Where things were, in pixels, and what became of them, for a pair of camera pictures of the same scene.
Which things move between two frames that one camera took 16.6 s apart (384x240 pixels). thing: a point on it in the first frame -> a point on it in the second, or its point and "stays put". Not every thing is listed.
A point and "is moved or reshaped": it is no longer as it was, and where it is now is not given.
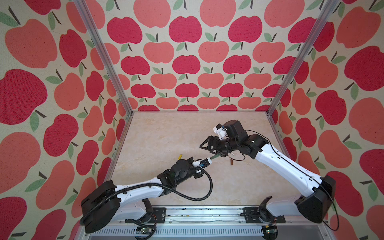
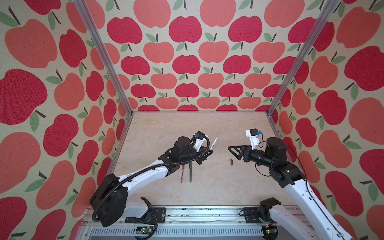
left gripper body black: [194, 168] -> [201, 154]
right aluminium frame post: [327, 9] stays put
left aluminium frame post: [102, 52] stays put
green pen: [214, 156] is moved or reshaped
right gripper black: [218, 145] -> [245, 153]
